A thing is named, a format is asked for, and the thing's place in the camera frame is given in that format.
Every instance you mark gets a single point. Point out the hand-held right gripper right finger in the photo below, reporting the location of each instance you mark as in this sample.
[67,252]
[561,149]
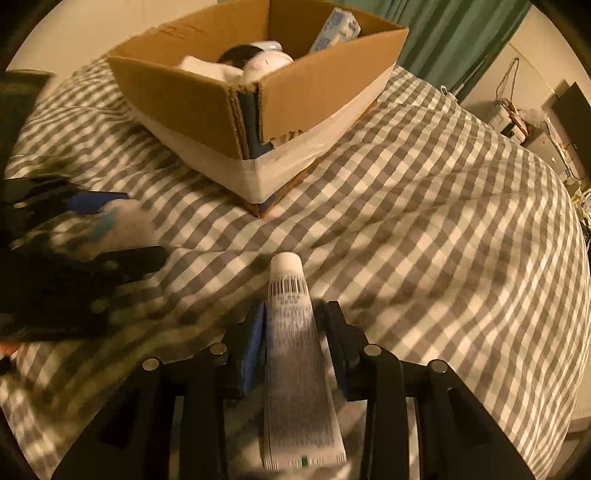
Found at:
[339,360]

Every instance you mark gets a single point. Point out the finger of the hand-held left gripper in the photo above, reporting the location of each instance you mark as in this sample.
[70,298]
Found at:
[134,263]
[90,202]

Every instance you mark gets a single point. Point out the clear plastic bags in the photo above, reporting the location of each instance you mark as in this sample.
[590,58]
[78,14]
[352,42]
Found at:
[528,121]

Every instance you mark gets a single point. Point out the white grey tube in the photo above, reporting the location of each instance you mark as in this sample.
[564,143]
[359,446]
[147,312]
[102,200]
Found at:
[295,369]

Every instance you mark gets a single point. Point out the white rounded bottle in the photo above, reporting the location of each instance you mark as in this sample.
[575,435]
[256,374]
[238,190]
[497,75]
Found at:
[267,64]

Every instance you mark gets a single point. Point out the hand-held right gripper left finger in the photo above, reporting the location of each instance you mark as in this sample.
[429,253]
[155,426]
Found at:
[254,350]

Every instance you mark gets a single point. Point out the white sock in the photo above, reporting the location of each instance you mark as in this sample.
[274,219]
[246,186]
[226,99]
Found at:
[198,65]

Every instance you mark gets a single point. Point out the light blue tissue packet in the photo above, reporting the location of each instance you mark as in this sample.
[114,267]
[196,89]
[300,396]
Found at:
[337,25]

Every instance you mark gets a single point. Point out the wide teal curtain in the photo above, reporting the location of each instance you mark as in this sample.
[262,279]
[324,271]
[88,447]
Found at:
[438,41]

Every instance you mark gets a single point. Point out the brown cardboard box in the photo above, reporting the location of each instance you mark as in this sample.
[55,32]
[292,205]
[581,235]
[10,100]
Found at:
[314,101]

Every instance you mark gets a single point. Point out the black wall television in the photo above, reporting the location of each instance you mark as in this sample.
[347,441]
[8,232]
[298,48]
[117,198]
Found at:
[575,124]

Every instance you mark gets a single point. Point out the grey white checkered blanket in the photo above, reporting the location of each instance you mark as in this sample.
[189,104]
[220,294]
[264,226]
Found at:
[415,207]

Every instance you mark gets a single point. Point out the white plush toy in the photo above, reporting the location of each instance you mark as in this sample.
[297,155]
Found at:
[129,226]

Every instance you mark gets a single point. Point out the small grey fridge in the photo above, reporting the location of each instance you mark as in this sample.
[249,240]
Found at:
[545,147]

